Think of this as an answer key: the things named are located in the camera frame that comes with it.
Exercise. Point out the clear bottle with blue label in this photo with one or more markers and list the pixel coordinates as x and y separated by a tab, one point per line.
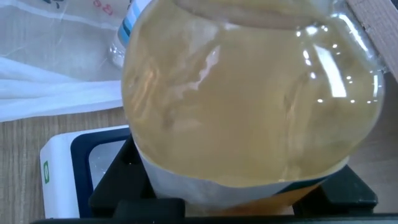
124	28

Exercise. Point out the white barcode scanner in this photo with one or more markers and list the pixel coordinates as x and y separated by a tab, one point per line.
62	174

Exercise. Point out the white plastic shopping bag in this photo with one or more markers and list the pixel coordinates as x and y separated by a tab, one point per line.
53	77

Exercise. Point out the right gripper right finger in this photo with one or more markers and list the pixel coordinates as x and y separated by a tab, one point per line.
345	194

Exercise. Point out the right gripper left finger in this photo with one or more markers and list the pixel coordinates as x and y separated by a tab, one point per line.
124	183

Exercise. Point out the clear bottle of yellow drink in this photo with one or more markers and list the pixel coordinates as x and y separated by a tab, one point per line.
248	102

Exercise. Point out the light wooden board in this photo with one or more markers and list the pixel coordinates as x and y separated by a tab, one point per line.
381	28

